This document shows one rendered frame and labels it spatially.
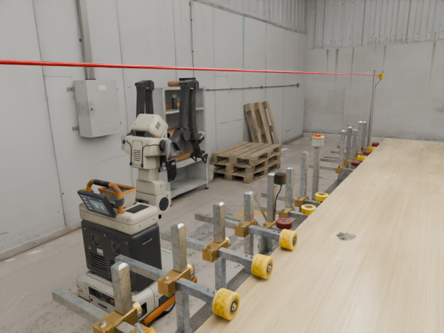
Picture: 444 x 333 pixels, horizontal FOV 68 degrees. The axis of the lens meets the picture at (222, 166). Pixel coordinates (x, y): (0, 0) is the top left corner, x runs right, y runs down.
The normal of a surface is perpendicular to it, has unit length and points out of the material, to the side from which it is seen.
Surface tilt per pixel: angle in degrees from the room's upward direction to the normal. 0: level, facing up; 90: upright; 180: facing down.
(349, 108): 90
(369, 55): 90
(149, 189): 82
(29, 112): 90
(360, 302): 0
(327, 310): 0
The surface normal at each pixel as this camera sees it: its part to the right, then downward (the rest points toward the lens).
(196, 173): -0.54, 0.22
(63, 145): 0.84, 0.12
